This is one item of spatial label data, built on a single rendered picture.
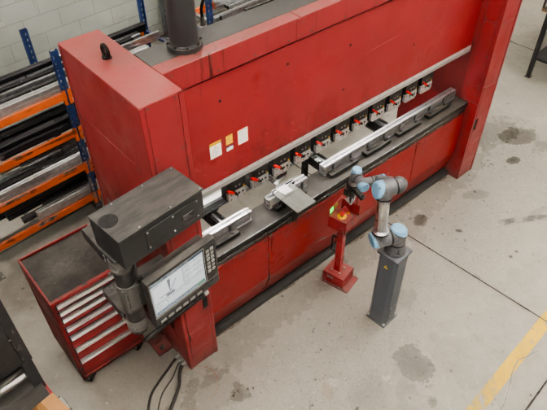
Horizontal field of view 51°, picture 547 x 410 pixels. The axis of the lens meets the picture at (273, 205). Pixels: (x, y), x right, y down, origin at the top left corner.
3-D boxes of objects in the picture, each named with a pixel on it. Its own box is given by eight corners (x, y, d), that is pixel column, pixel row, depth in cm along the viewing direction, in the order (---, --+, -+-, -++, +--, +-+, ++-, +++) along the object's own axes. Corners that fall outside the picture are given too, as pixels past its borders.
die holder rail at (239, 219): (195, 255, 389) (194, 245, 382) (190, 250, 392) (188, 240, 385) (251, 220, 412) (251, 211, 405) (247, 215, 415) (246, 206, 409)
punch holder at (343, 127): (334, 143, 428) (336, 125, 417) (326, 138, 433) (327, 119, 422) (348, 135, 435) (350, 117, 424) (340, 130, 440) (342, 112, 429)
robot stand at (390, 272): (397, 315, 457) (413, 250, 403) (383, 329, 448) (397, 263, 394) (379, 302, 466) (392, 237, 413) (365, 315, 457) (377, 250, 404)
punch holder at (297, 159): (295, 165, 409) (295, 147, 398) (287, 160, 414) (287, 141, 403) (310, 157, 416) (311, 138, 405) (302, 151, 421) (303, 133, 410)
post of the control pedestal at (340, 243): (339, 272, 474) (343, 226, 437) (333, 268, 476) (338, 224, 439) (342, 268, 477) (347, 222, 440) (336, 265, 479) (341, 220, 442)
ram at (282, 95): (181, 209, 354) (164, 99, 298) (174, 202, 358) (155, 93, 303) (470, 50, 495) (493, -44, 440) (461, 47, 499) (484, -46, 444)
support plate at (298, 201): (297, 213, 400) (297, 212, 399) (273, 194, 415) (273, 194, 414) (316, 202, 409) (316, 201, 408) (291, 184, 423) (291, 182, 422)
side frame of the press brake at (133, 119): (191, 370, 422) (138, 109, 264) (132, 299, 469) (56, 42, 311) (218, 351, 434) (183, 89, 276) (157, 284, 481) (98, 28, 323)
